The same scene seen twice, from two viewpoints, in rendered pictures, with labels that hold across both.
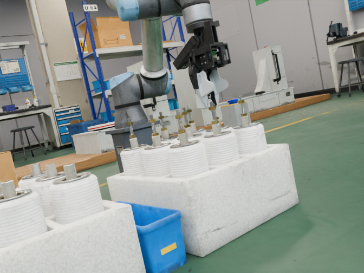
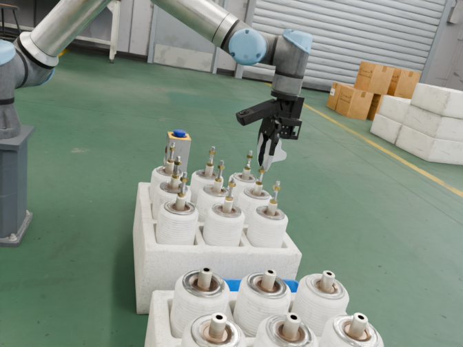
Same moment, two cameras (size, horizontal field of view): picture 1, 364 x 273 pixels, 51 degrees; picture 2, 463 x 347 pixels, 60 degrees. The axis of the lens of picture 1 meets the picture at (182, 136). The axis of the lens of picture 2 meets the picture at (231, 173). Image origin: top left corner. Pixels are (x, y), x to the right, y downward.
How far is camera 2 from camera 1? 123 cm
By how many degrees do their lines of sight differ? 69
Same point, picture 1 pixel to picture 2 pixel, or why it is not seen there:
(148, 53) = (67, 32)
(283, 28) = not seen: outside the picture
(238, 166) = not seen: hidden behind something
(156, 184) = (255, 257)
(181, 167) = (280, 237)
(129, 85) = (14, 69)
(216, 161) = not seen: hidden behind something
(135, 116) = (16, 120)
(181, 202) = (284, 270)
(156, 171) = (235, 239)
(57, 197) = (341, 312)
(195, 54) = (282, 124)
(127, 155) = (189, 221)
